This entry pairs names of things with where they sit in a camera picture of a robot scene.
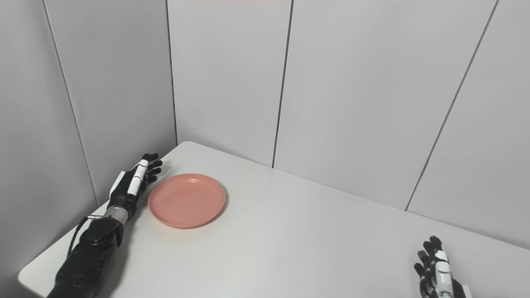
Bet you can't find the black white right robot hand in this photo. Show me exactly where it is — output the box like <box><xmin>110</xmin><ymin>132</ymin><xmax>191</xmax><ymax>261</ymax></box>
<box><xmin>413</xmin><ymin>236</ymin><xmax>473</xmax><ymax>298</ymax></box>

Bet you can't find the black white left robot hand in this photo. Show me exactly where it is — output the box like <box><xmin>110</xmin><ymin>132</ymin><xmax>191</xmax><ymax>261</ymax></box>
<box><xmin>106</xmin><ymin>153</ymin><xmax>163</xmax><ymax>221</ymax></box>

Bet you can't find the pink round plate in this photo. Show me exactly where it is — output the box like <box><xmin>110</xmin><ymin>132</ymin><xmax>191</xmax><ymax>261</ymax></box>
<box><xmin>147</xmin><ymin>173</ymin><xmax>227</xmax><ymax>229</ymax></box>

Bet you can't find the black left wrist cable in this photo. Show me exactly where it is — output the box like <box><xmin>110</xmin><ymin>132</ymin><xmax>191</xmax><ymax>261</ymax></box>
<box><xmin>67</xmin><ymin>215</ymin><xmax>105</xmax><ymax>258</ymax></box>

